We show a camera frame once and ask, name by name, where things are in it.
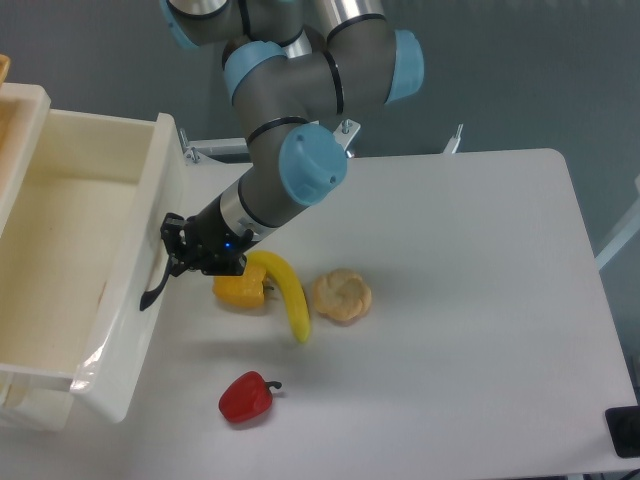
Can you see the white table frame bracket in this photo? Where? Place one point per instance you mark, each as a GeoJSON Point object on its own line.
{"type": "Point", "coordinates": [198, 151]}

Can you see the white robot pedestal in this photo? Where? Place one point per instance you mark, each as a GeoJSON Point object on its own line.
{"type": "Point", "coordinates": [267, 81]}

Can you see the beige bread roll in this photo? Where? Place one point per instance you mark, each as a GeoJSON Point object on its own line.
{"type": "Point", "coordinates": [341, 295]}

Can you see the yellow banana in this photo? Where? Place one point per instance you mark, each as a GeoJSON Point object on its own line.
{"type": "Point", "coordinates": [286, 279]}

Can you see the white drawer cabinet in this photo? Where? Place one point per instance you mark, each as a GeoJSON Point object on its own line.
{"type": "Point", "coordinates": [20, 150]}

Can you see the black device at corner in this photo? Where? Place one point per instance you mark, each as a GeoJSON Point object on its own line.
{"type": "Point", "coordinates": [623, 425]}

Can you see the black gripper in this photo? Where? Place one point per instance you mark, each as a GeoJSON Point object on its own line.
{"type": "Point", "coordinates": [220, 250]}

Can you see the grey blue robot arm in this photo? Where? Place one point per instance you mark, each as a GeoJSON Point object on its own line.
{"type": "Point", "coordinates": [296, 163]}

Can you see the red bell pepper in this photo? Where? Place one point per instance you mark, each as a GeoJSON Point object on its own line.
{"type": "Point", "coordinates": [249, 396]}

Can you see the yellow bell pepper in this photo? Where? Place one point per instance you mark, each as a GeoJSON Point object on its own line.
{"type": "Point", "coordinates": [243, 291]}

